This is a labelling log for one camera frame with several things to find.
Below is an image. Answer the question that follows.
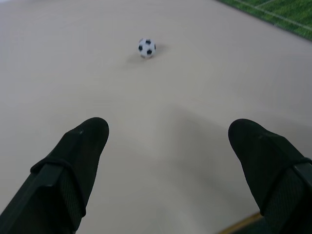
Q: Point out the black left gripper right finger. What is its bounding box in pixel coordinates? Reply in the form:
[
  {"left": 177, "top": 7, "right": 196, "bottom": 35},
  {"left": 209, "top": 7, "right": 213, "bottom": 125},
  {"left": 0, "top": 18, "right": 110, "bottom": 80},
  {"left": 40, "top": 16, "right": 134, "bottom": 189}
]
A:
[{"left": 228, "top": 118, "right": 312, "bottom": 234}]

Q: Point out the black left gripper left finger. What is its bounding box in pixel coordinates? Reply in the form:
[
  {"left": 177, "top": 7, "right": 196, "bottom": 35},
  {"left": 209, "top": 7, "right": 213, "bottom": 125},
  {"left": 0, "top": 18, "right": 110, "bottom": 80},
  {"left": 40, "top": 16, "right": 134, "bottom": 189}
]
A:
[{"left": 0, "top": 117, "right": 110, "bottom": 234}]

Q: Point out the small black-white soccer ball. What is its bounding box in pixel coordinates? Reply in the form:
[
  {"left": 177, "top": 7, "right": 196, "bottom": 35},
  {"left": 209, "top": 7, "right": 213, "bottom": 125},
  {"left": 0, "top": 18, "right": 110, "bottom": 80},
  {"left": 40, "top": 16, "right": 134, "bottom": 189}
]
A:
[{"left": 137, "top": 38, "right": 157, "bottom": 59}]

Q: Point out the green turf mat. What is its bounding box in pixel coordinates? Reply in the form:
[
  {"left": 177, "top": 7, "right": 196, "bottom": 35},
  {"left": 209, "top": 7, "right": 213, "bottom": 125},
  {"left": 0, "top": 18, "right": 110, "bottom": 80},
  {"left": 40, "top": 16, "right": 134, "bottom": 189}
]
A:
[{"left": 216, "top": 0, "right": 312, "bottom": 41}]

